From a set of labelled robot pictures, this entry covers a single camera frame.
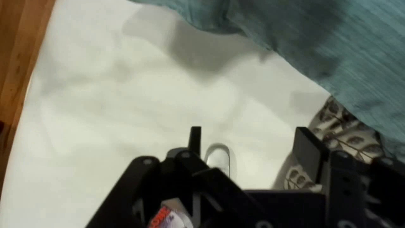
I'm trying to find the brown leaf pattern pillow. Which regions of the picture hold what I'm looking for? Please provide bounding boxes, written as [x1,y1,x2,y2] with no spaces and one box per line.
[273,96,383,192]

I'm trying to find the cream fabric sofa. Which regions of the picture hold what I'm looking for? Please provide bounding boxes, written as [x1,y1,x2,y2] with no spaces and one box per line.
[0,0,326,228]

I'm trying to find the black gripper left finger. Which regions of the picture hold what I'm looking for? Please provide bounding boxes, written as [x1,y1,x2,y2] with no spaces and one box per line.
[189,126,202,156]

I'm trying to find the blue pillow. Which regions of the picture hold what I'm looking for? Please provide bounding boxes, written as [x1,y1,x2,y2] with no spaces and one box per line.
[130,0,405,158]

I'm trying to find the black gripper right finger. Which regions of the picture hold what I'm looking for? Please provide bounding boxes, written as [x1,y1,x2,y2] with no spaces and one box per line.
[292,126,328,182]

